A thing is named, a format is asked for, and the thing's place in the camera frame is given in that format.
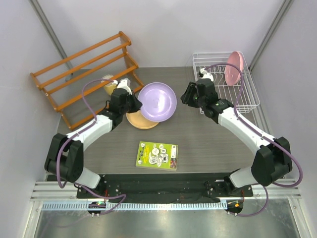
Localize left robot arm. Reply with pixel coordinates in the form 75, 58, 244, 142
44, 88, 142, 198

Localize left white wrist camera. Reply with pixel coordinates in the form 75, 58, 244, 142
117, 78, 132, 95

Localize orange wooden shelf rack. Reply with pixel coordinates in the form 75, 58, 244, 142
30, 31, 145, 130

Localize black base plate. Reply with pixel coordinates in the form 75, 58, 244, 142
77, 173, 253, 204

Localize green book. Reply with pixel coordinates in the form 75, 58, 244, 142
135, 141, 179, 171

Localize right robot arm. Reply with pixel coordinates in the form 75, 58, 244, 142
181, 78, 293, 196

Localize orange plate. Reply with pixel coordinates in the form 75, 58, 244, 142
126, 111, 158, 129

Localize aluminium rail frame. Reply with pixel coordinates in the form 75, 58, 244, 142
24, 173, 314, 238

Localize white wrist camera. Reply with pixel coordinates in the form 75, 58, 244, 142
117, 78, 132, 95
198, 67, 214, 82

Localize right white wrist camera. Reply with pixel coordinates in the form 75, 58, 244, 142
198, 67, 214, 82

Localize white wire dish rack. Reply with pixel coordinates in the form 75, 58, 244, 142
192, 52, 260, 114

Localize yellow mug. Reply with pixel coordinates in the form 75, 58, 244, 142
101, 74, 118, 95

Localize purple plate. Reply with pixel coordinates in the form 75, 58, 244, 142
138, 82, 177, 122

